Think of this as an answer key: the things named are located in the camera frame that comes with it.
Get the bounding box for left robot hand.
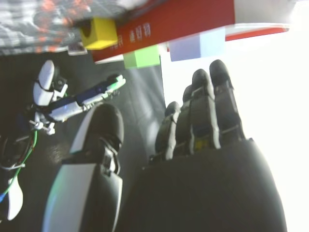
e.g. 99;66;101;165
41;59;288;232

